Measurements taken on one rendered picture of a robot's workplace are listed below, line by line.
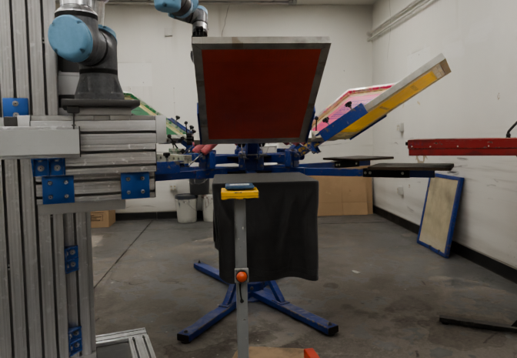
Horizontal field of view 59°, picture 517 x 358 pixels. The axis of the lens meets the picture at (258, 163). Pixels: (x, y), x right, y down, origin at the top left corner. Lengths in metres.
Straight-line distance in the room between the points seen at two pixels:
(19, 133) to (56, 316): 0.71
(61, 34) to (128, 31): 5.41
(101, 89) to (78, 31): 0.20
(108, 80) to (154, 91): 5.12
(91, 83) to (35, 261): 0.63
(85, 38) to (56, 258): 0.76
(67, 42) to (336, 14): 5.80
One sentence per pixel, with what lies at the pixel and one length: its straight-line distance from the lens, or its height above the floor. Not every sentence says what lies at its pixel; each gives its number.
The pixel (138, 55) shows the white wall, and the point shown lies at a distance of 6.71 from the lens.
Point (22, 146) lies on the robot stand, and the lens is 1.37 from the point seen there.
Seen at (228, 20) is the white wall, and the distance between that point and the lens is 6.72.
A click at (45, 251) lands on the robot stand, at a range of 1.71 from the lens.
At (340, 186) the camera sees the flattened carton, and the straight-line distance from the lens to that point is 6.67.
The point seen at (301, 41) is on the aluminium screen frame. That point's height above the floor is 1.53.
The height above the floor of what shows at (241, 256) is 0.72.
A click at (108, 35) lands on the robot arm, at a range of 1.54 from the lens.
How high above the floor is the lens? 1.14
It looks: 3 degrees down
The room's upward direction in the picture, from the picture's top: 1 degrees counter-clockwise
